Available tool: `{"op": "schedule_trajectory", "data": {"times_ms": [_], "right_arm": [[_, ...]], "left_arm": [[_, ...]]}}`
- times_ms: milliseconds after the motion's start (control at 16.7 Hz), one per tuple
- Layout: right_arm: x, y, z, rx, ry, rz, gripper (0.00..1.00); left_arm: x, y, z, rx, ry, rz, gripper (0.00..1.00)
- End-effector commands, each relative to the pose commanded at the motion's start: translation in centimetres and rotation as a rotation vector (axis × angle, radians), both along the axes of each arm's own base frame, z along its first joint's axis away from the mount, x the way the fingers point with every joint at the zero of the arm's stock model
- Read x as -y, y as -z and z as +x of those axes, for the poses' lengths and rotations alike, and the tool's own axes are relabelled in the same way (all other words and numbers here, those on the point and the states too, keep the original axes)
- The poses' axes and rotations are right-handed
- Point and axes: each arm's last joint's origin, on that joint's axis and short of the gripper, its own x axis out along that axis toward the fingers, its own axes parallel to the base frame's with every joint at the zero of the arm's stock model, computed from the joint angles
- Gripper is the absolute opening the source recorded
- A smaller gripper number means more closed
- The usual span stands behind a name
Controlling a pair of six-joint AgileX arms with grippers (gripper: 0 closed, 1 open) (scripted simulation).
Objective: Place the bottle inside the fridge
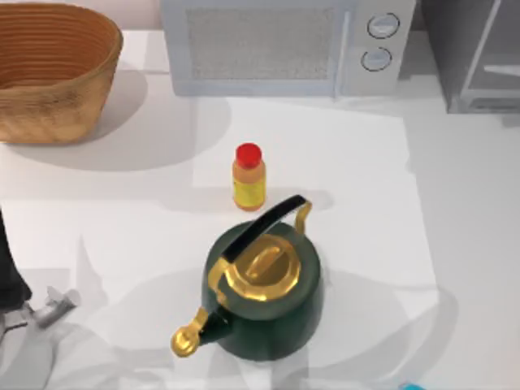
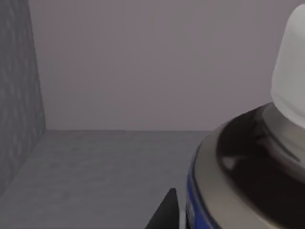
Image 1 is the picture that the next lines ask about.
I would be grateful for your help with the grey cabinet with dark inside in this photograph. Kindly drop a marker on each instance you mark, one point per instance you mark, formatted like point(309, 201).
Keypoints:
point(479, 53)

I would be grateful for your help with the orange bottle with red cap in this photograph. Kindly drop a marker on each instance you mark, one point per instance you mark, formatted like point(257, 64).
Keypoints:
point(248, 180)

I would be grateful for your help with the light blue flat object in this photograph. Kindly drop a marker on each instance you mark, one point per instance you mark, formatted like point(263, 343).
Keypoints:
point(411, 386)

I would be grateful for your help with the green kettle with gold lid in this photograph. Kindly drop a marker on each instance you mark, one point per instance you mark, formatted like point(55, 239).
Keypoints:
point(264, 292)

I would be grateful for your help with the woven wicker basket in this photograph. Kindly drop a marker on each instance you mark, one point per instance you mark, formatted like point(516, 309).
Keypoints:
point(53, 101)

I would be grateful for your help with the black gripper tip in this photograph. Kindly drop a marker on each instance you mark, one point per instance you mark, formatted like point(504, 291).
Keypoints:
point(10, 272)

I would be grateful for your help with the round microwave knob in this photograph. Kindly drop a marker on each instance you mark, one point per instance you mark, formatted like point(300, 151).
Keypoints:
point(383, 24)
point(376, 59)

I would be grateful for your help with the pale microwave oven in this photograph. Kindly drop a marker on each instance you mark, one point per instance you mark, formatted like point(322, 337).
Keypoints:
point(260, 48)

